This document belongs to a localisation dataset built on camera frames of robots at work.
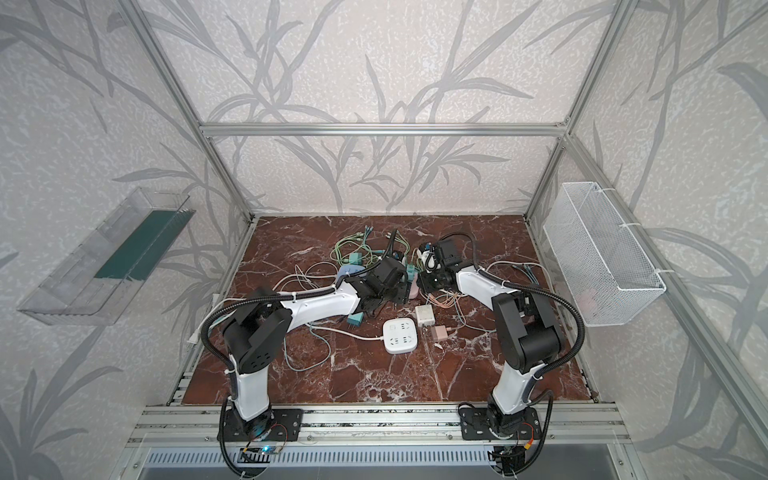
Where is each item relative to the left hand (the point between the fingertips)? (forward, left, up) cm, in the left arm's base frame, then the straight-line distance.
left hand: (407, 278), depth 92 cm
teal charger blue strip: (+12, +18, -7) cm, 23 cm away
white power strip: (-16, +2, -6) cm, 17 cm away
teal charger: (-11, +16, -6) cm, 20 cm away
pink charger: (-16, -10, -5) cm, 19 cm away
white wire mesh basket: (-15, -41, +28) cm, 52 cm away
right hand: (+4, -6, -2) cm, 7 cm away
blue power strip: (+7, +20, -6) cm, 22 cm away
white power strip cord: (-15, +18, -8) cm, 25 cm away
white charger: (-10, -5, -6) cm, 12 cm away
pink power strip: (-2, -2, -3) cm, 5 cm away
